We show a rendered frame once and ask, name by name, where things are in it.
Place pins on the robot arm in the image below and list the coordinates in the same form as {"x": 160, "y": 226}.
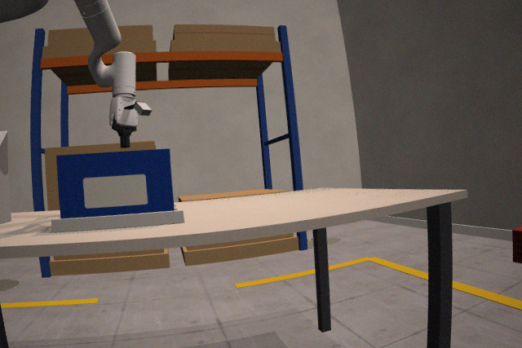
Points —
{"x": 100, "y": 22}

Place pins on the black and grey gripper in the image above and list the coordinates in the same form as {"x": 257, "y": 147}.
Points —
{"x": 124, "y": 121}

